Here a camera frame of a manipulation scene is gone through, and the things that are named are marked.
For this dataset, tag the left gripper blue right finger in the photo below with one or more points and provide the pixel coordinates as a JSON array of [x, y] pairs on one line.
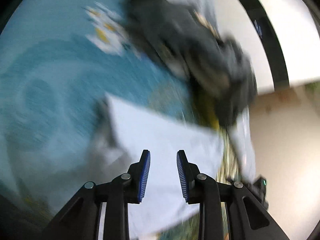
[[187, 174]]

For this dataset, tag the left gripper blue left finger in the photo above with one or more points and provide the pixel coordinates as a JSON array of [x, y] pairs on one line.
[[139, 173]]

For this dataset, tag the light blue shirt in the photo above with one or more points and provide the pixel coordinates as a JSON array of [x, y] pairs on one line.
[[135, 129]]

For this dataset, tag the olive green cloth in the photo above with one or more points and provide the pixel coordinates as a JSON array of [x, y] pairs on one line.
[[206, 110]]

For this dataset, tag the dark grey sweatpants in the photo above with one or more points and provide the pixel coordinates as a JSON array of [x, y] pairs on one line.
[[172, 34]]

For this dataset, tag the teal floral bed blanket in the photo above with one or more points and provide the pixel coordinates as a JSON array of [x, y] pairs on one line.
[[52, 77]]

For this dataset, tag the white black wardrobe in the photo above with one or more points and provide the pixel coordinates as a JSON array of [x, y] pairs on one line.
[[280, 37]]

